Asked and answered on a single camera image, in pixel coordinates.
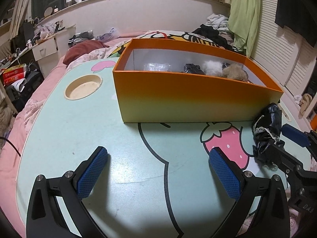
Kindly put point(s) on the white fur pompom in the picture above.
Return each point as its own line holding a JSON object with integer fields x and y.
{"x": 212, "y": 68}

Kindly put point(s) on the black toy race car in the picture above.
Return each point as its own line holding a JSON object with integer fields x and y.
{"x": 193, "y": 69}

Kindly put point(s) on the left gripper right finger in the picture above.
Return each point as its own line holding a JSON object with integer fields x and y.
{"x": 271, "y": 218}

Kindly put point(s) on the green hanging garment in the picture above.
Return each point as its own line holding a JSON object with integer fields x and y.
{"x": 243, "y": 23}

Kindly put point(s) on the brown fur pompom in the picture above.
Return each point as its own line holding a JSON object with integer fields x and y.
{"x": 235, "y": 72}

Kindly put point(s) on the black lace fabric pouch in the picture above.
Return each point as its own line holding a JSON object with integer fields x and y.
{"x": 266, "y": 130}

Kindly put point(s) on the white clothes pile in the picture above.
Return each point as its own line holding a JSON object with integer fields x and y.
{"x": 218, "y": 22}

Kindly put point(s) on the dark red pillow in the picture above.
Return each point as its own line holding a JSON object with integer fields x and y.
{"x": 82, "y": 48}

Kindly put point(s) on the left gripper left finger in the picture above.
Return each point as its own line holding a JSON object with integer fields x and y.
{"x": 44, "y": 216}

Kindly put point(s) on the black clothes pile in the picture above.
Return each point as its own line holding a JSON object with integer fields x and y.
{"x": 210, "y": 33}

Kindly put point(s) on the clear plastic bag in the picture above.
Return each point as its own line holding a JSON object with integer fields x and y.
{"x": 154, "y": 66}

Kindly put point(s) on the white bedside cabinet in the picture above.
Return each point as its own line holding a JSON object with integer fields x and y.
{"x": 48, "y": 53}

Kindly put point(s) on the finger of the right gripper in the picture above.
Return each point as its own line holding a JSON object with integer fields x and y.
{"x": 284, "y": 160}
{"x": 306, "y": 140}

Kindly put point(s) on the orange cardboard box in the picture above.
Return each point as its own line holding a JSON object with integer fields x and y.
{"x": 178, "y": 97}

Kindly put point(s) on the red snack box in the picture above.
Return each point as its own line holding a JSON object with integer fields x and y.
{"x": 13, "y": 74}

